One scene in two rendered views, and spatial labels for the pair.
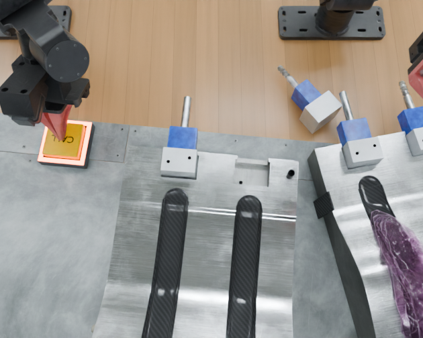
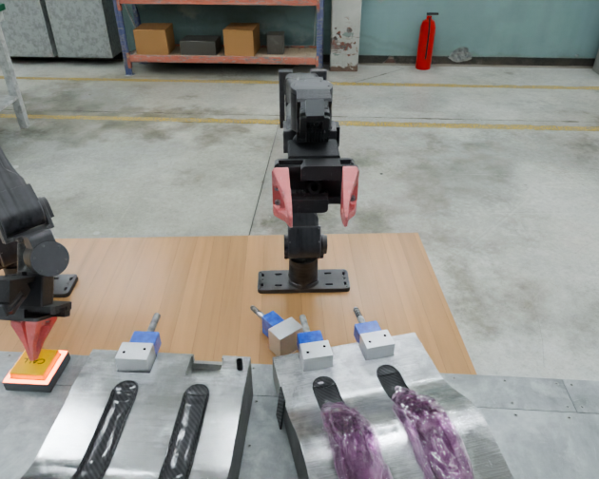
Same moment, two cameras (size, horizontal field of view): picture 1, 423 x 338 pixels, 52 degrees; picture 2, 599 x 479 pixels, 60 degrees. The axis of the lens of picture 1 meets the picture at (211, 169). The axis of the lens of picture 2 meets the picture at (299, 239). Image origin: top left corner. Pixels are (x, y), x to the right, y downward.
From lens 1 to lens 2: 0.43 m
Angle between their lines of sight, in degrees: 40
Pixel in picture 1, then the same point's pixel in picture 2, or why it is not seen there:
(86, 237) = (28, 453)
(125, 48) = (118, 302)
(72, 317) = not seen: outside the picture
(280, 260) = (221, 439)
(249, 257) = (189, 439)
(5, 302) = not seen: outside the picture
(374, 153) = (323, 352)
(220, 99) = (197, 335)
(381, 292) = (321, 461)
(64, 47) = (49, 245)
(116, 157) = not seen: hidden behind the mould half
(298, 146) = (265, 369)
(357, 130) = (311, 338)
